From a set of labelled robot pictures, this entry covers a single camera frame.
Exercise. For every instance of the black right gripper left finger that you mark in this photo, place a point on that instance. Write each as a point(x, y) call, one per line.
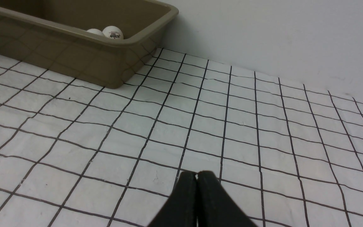
point(179, 209)

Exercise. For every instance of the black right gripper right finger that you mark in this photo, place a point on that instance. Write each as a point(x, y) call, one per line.
point(215, 207)

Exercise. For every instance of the white ball with logo bottom-left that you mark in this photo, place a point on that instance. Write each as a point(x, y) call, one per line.
point(96, 32)

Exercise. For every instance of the white black grid tablecloth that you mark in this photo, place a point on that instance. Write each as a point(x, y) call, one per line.
point(76, 154)

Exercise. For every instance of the olive green plastic bin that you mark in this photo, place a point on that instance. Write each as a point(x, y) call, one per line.
point(52, 34)

